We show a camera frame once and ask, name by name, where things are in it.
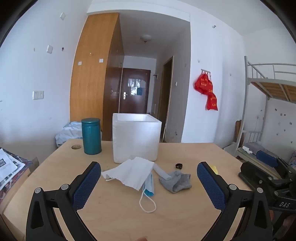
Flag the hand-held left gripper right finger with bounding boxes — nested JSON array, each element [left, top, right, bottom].
[[196, 161, 273, 241]]

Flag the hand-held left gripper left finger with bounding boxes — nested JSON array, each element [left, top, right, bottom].
[[25, 161, 102, 241]]

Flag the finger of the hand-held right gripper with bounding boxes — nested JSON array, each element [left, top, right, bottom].
[[256, 150, 291, 173], [239, 161, 283, 193]]

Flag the dark grey sock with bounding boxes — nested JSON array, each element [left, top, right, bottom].
[[159, 170, 192, 193]]

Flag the white face mask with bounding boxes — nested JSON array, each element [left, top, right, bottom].
[[101, 157, 154, 191]]

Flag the blue face mask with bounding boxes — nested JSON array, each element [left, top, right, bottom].
[[139, 171, 157, 213]]

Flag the white foam box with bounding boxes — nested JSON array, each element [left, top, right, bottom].
[[112, 113, 162, 163]]

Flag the grey bedding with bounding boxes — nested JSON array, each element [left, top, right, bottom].
[[244, 142, 263, 155]]

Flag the leaning wooden boards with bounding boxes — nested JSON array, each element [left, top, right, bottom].
[[235, 119, 246, 142]]

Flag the teal cylindrical canister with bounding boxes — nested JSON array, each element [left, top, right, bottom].
[[81, 118, 102, 155]]

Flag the light blue plastic bag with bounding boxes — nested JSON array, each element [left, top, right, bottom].
[[55, 121, 84, 147]]

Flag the brown cardboard piece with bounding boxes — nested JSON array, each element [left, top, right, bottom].
[[29, 157, 40, 173]]

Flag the white metal bunk bed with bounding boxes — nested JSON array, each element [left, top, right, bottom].
[[233, 56, 296, 176]]

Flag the red bag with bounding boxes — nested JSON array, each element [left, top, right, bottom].
[[194, 73, 213, 95], [206, 91, 218, 111]]

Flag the newspaper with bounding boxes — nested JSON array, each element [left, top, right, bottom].
[[0, 148, 26, 193]]

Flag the dark brown door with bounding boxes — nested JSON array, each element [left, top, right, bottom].
[[119, 68, 151, 114]]

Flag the wooden wardrobe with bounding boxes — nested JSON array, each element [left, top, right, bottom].
[[70, 13, 125, 141]]

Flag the wooden side door frame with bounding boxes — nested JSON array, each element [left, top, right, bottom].
[[158, 56, 174, 142]]

